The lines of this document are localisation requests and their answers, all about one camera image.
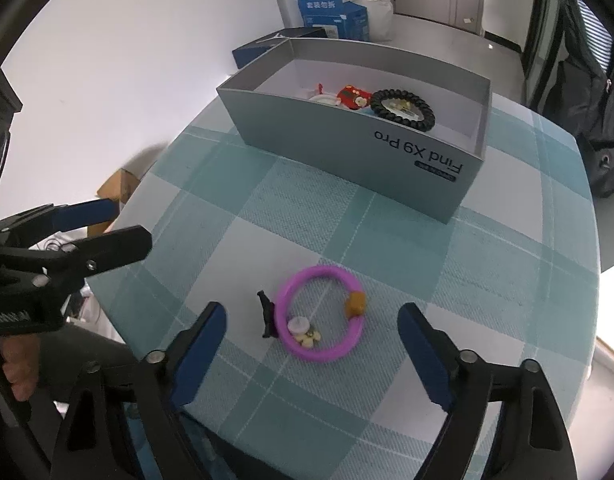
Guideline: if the dark blue shoe box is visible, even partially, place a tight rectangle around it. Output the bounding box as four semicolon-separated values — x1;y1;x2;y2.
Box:
232;27;328;70

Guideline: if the white red-rimmed round badge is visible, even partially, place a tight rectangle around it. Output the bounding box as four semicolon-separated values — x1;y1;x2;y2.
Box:
307;92;341;106

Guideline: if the person's left hand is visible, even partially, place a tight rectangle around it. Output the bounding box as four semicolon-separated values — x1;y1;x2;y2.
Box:
0;334;40;402

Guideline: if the black spiral hair tie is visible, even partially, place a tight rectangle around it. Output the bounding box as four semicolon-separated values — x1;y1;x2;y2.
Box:
370;88;436;135

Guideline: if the blue printed cardboard box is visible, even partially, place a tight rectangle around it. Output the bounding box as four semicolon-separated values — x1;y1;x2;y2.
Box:
297;0;370;41

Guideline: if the teal plaid tablecloth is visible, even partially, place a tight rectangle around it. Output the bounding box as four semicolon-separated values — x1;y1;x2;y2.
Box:
90;96;600;479

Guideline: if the yellow flower hair clip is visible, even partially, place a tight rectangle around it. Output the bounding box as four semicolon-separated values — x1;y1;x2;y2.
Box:
286;316;321;349

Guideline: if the red fabric charm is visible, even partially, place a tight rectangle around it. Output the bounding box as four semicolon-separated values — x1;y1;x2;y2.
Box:
336;84;372;110

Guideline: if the black small hair clip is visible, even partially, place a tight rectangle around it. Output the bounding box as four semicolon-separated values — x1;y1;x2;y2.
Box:
257;290;279;339

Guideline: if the brown cardboard box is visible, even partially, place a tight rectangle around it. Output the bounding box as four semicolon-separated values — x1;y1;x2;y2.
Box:
87;168;140;236

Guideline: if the grey cardboard phone box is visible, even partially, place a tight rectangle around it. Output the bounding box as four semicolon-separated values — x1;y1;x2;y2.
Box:
217;38;491;222

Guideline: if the purple plastic bracelet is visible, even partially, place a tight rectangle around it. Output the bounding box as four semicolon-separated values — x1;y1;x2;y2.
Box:
273;264;367;362

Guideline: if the white plastic bag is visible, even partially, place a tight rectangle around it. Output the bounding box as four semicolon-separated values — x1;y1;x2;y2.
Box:
349;0;394;42

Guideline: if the black backpack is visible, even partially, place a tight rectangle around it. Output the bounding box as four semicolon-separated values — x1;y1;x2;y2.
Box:
558;0;614;198

